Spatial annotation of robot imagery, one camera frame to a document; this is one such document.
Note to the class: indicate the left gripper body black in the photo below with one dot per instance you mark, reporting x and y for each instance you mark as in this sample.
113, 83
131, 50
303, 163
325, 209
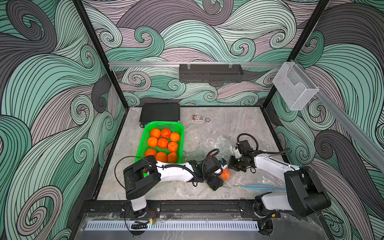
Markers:
213, 182

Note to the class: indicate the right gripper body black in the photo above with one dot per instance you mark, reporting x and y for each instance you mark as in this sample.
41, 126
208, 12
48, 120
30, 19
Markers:
236, 163

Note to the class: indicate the eleventh orange fruit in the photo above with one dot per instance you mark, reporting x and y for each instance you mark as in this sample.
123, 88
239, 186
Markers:
225, 175

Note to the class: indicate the blue-zip bag of oranges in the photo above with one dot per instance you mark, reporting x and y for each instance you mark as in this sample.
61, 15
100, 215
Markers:
261, 183

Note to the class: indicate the orange fruit taken out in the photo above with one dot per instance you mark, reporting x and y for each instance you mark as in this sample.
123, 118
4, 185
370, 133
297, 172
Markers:
155, 133

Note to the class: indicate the green-zip bag of oranges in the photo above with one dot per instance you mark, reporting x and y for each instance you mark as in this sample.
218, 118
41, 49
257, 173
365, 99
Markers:
213, 145

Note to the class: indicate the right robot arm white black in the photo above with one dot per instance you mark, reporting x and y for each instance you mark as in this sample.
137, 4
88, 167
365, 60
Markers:
304, 192

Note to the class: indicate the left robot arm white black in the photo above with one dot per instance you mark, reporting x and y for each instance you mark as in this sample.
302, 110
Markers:
146, 173

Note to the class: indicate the small card box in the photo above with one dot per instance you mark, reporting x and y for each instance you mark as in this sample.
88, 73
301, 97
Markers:
197, 118

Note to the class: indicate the green plastic basket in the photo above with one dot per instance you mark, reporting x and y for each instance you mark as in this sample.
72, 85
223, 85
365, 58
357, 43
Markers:
173, 126

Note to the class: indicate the black hard case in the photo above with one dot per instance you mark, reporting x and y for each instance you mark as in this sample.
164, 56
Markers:
168, 112

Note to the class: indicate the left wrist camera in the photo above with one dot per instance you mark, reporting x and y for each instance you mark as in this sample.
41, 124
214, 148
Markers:
223, 166

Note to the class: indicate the clear acrylic wall holder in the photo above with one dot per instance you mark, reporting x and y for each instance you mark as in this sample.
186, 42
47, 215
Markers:
294, 85

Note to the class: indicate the black wall tray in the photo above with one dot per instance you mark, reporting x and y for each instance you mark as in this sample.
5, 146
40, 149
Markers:
215, 75

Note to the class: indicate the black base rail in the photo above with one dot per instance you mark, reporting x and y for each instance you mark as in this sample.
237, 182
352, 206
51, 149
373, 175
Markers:
160, 208

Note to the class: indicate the white slotted cable duct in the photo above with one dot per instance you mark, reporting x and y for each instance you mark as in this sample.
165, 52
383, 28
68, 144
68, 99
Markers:
174, 226

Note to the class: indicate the aluminium wall rail right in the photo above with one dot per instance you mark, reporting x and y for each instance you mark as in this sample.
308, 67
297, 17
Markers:
334, 99

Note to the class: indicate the aluminium wall rail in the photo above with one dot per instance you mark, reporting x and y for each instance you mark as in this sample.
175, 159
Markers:
334, 99
166, 64

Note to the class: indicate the aluminium wall rail back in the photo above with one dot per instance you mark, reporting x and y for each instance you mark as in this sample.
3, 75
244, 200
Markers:
166, 64

